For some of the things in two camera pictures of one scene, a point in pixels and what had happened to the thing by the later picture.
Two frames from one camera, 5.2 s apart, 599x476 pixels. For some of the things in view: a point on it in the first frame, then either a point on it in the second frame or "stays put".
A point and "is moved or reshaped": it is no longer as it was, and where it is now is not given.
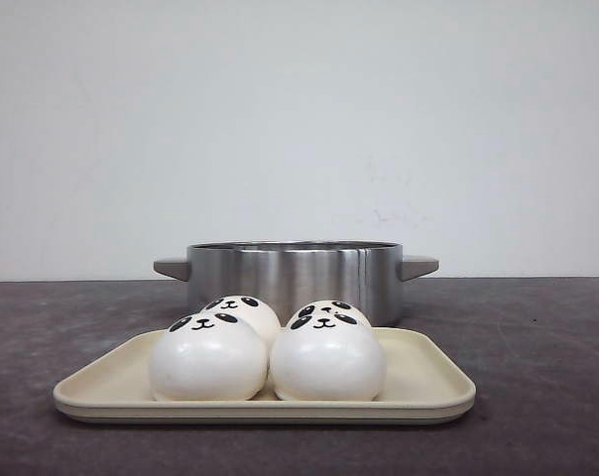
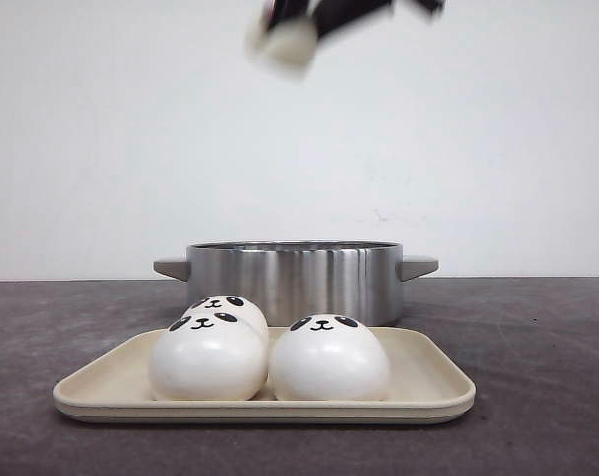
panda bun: x=328 y=315 -> x=286 y=49
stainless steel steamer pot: x=290 y=274 stays put
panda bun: x=208 y=357 stays put
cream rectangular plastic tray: x=422 y=384 stays put
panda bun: x=251 y=310 is moved or reshaped
